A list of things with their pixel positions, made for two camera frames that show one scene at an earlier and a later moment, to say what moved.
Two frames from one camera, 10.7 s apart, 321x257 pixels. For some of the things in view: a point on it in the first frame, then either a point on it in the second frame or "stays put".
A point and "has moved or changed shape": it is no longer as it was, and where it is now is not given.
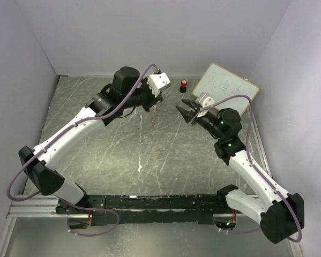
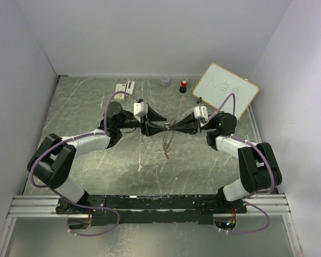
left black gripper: x=154 y=99 to x=148 y=129
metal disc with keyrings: x=154 y=117 has moved or changed shape
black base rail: x=199 y=209 stays put
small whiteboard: x=218 y=83 stays put
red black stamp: x=183 y=89 stays put
